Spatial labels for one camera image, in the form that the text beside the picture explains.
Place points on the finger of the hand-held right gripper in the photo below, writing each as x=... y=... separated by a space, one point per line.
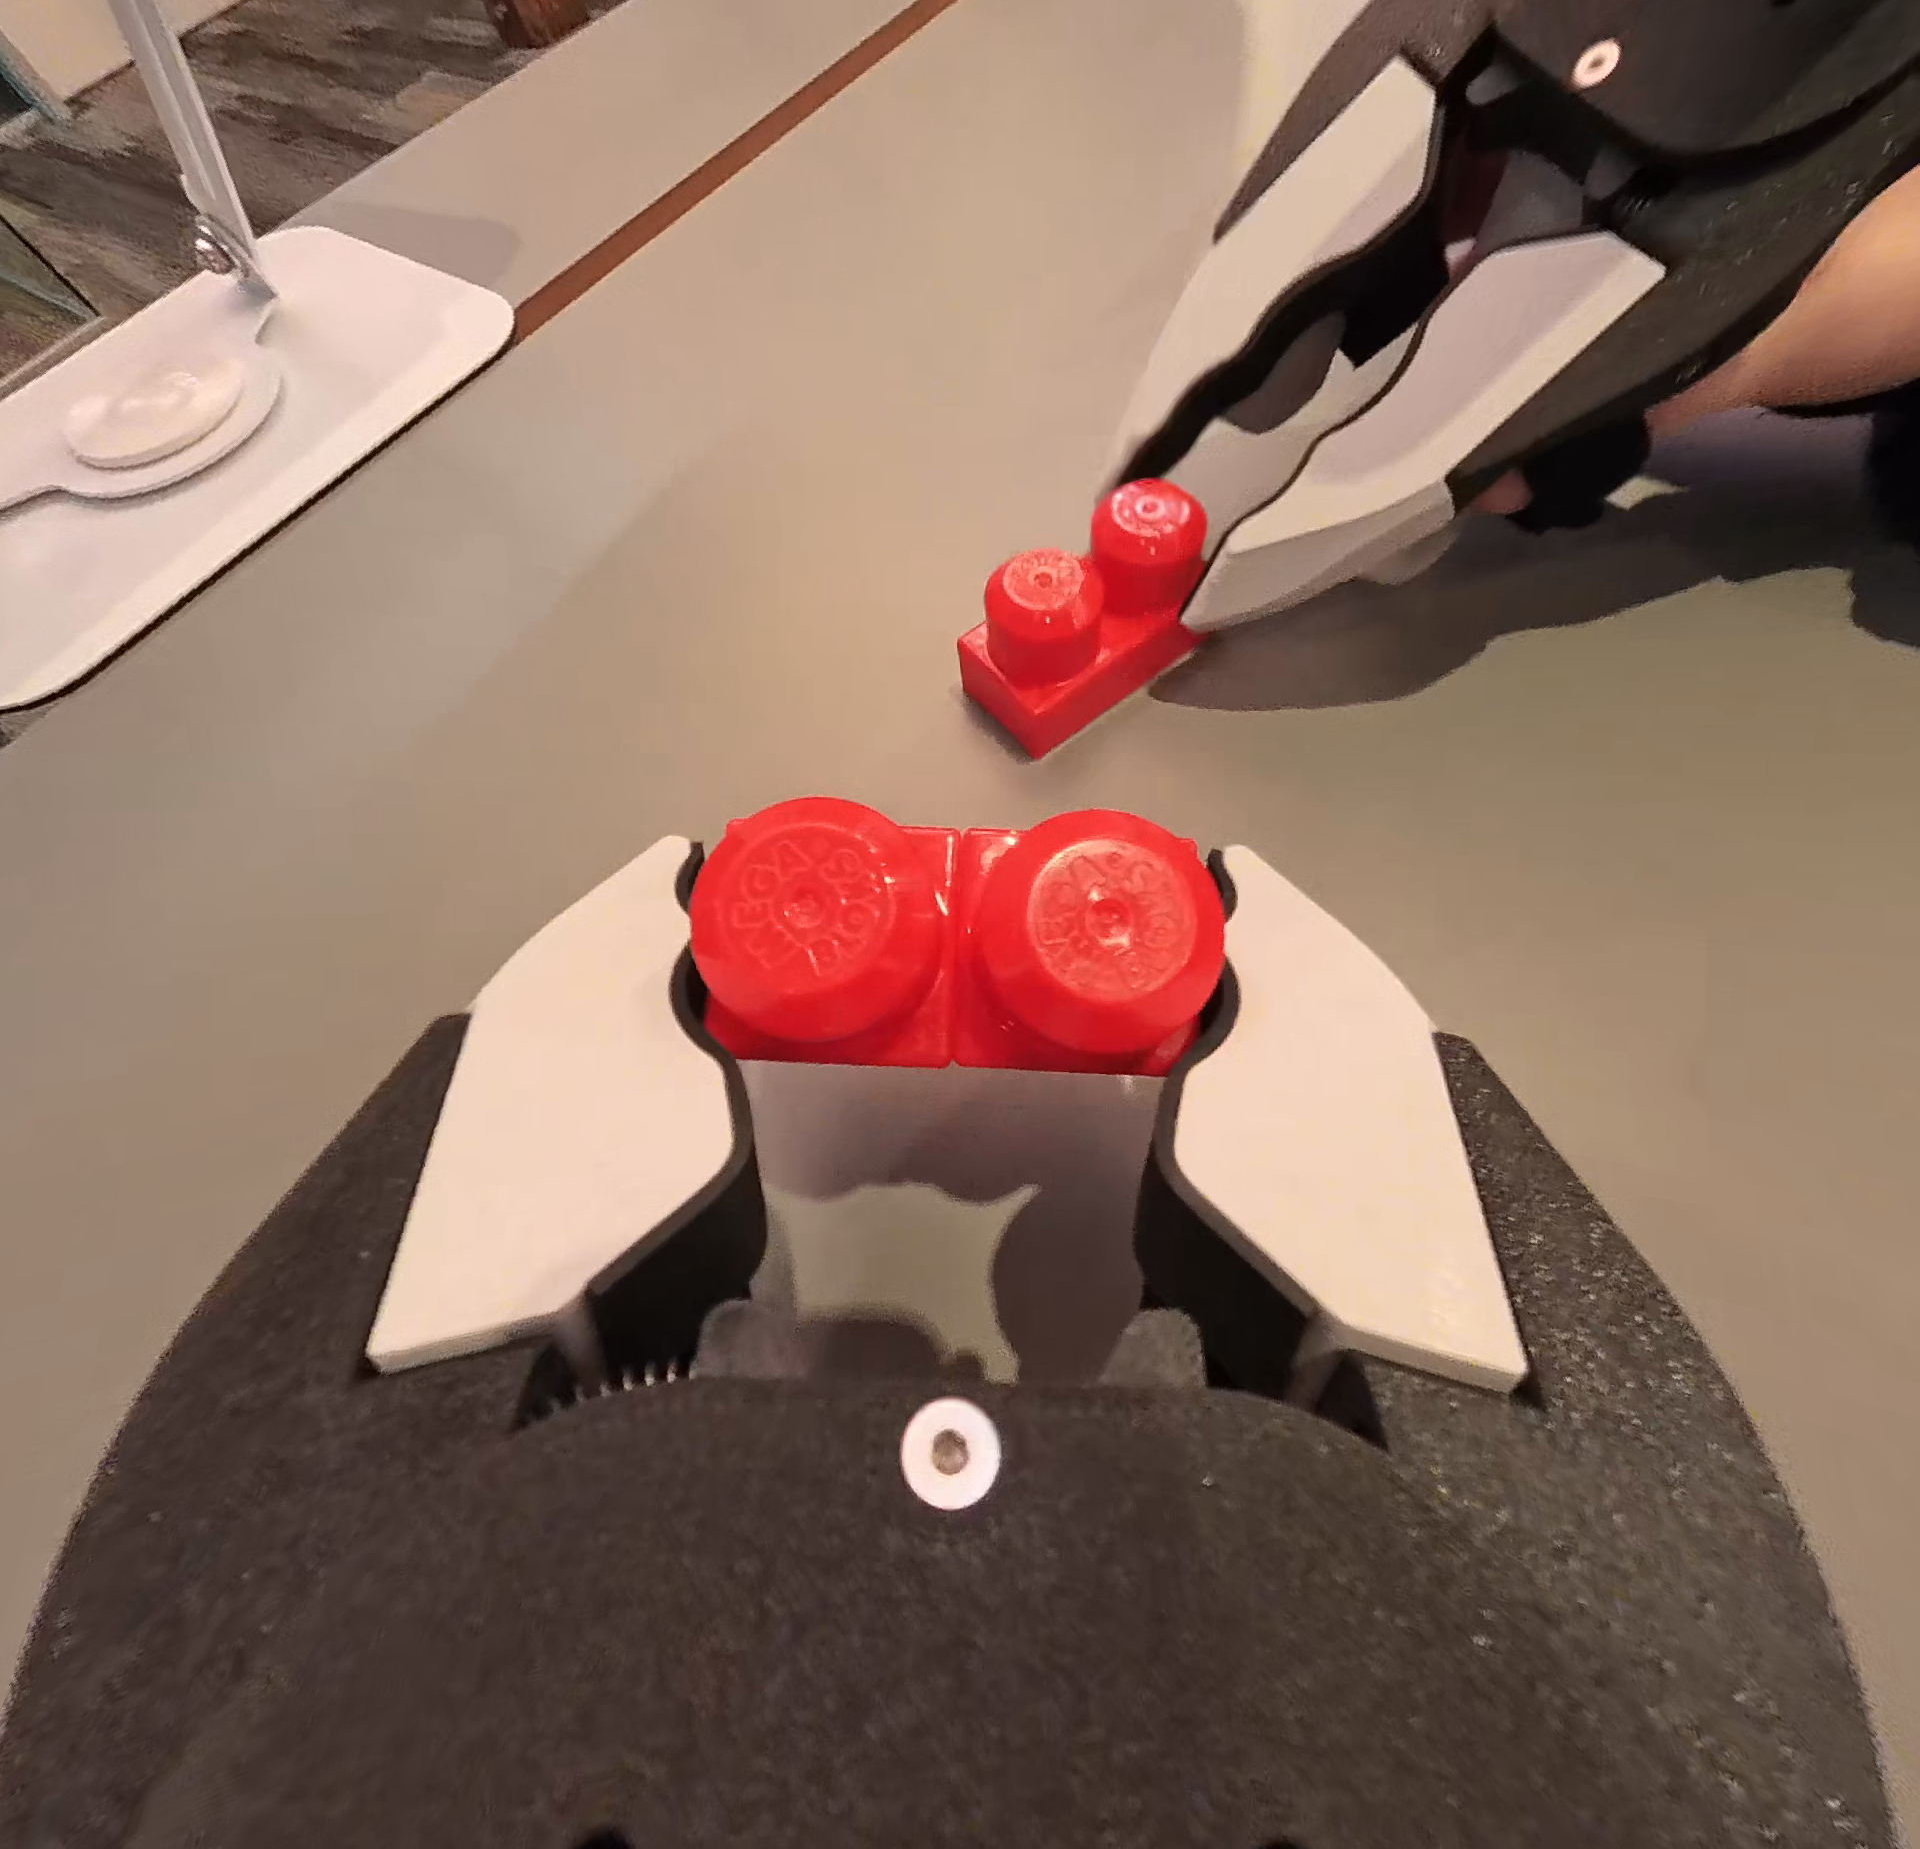
x=1443 y=426
x=1276 y=274

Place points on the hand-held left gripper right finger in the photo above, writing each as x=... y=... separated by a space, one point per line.
x=1352 y=1161

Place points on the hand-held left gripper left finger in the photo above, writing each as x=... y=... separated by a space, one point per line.
x=541 y=1161

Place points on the red mega block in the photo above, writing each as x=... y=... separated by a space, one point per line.
x=812 y=936
x=1081 y=648
x=1095 y=948

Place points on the person's right hand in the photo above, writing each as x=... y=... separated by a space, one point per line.
x=1800 y=366

